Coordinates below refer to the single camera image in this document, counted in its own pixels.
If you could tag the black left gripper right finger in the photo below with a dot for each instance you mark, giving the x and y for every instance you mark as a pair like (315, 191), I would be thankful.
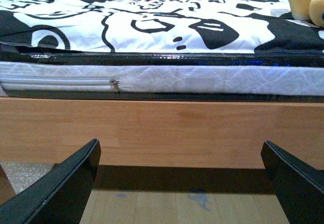
(297, 185)

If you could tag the black and white patterned blanket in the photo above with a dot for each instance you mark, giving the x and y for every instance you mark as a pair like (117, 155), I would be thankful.
(158, 26)

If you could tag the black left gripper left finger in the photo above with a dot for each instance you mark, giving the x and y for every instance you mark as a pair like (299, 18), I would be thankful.
(61, 195)

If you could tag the wooden bed frame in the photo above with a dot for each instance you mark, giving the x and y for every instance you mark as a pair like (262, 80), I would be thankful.
(153, 133)

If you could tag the white quilted mattress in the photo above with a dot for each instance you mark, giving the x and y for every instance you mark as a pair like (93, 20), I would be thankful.
(260, 77)

